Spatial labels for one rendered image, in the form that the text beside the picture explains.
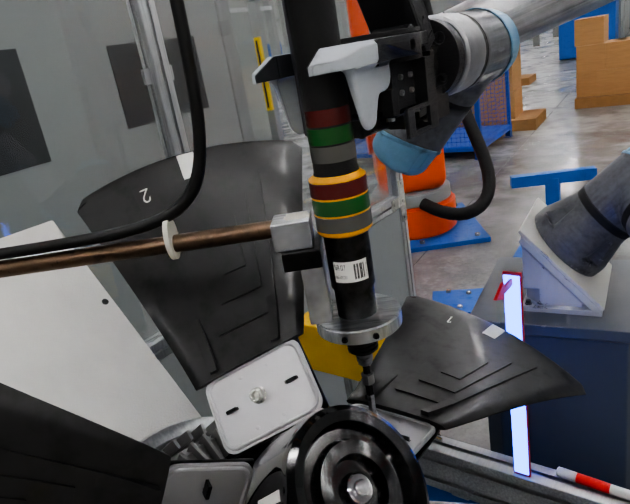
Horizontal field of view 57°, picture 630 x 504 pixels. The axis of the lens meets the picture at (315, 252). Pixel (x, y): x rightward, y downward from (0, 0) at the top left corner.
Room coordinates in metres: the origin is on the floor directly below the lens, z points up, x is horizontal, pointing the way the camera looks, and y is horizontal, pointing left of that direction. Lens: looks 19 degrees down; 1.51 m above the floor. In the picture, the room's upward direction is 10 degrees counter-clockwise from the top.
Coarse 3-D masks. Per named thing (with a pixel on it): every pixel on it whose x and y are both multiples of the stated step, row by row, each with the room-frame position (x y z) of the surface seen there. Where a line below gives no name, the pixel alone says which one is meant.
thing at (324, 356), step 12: (300, 336) 0.89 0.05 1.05; (312, 336) 0.88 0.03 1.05; (312, 348) 0.88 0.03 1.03; (324, 348) 0.86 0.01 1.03; (336, 348) 0.85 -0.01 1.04; (312, 360) 0.88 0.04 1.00; (324, 360) 0.86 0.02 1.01; (336, 360) 0.85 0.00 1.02; (348, 360) 0.83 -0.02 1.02; (372, 360) 0.80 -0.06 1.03; (336, 372) 0.85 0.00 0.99; (348, 372) 0.83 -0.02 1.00; (360, 372) 0.82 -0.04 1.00
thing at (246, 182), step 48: (240, 144) 0.60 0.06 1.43; (288, 144) 0.60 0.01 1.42; (96, 192) 0.56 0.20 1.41; (240, 192) 0.54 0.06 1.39; (288, 192) 0.54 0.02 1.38; (144, 288) 0.49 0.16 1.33; (192, 288) 0.48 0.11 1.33; (240, 288) 0.47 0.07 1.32; (288, 288) 0.46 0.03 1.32; (192, 336) 0.45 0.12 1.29; (240, 336) 0.44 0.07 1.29; (288, 336) 0.43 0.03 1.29
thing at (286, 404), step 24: (264, 360) 0.42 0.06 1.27; (288, 360) 0.42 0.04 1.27; (216, 384) 0.43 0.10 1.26; (240, 384) 0.42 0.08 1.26; (264, 384) 0.41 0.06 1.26; (288, 384) 0.41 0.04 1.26; (312, 384) 0.40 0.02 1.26; (216, 408) 0.41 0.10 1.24; (240, 408) 0.41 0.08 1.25; (264, 408) 0.40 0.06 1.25; (288, 408) 0.39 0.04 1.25; (312, 408) 0.39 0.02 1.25; (240, 432) 0.39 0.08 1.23; (264, 432) 0.39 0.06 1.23
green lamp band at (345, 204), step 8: (368, 192) 0.42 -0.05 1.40; (312, 200) 0.42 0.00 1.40; (344, 200) 0.40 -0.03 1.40; (352, 200) 0.40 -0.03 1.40; (360, 200) 0.41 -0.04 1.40; (368, 200) 0.42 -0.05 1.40; (320, 208) 0.41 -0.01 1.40; (328, 208) 0.41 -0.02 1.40; (336, 208) 0.40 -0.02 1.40; (344, 208) 0.40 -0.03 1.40; (352, 208) 0.40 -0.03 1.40; (360, 208) 0.41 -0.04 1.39; (320, 216) 0.41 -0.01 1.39; (328, 216) 0.41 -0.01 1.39; (336, 216) 0.40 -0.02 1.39
